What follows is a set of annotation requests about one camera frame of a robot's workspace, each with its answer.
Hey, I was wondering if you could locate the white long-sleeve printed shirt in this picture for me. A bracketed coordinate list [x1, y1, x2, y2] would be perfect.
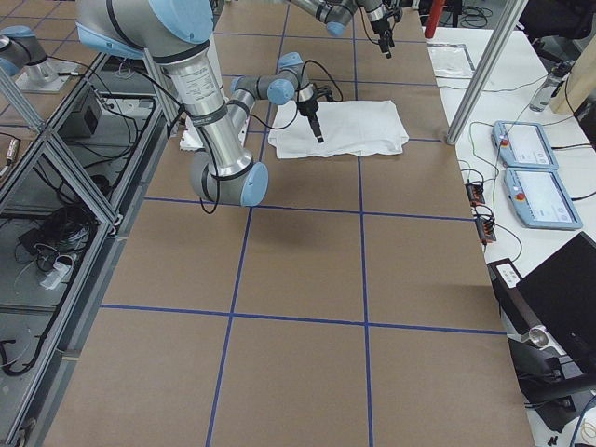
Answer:
[268, 101, 409, 159]

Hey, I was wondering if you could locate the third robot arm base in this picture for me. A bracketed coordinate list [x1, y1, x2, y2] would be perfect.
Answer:
[1, 25, 79, 93]

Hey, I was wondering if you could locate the clear plastic sheet sleeve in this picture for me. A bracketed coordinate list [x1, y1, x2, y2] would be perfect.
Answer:
[427, 43, 475, 79]

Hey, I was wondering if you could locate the red cylinder object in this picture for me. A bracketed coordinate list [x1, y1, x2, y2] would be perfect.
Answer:
[425, 0, 446, 39]

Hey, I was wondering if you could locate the upper blue teach pendant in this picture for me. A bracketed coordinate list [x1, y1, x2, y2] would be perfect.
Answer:
[492, 120, 559, 170]

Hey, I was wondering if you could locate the blue teach pendant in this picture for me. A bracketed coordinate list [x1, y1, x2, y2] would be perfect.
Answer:
[492, 120, 559, 170]
[504, 168, 583, 230]

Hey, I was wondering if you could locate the upper orange circuit board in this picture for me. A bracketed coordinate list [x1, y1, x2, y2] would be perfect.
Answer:
[465, 181, 486, 207]

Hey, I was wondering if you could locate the orange circuit board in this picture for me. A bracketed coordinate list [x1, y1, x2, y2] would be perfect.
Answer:
[465, 181, 486, 207]
[474, 214, 496, 245]

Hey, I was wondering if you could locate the lower orange circuit board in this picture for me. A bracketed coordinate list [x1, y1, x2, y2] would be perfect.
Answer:
[474, 214, 496, 245]

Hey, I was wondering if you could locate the lower blue teach pendant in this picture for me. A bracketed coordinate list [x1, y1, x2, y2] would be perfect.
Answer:
[504, 168, 583, 230]

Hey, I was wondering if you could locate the white power strip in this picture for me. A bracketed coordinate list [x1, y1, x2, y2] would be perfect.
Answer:
[39, 257, 74, 290]

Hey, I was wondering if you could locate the black monitor on stand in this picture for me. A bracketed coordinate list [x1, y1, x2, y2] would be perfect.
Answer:
[488, 232, 595, 432]

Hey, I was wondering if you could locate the aluminium frame post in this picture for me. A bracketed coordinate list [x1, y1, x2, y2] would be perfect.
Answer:
[446, 0, 528, 145]

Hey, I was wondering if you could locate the grey box under frame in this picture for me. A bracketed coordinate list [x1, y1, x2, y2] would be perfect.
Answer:
[59, 90, 102, 138]

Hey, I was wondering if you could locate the aluminium side frame rail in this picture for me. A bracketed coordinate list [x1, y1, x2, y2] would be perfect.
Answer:
[1, 55, 178, 446]

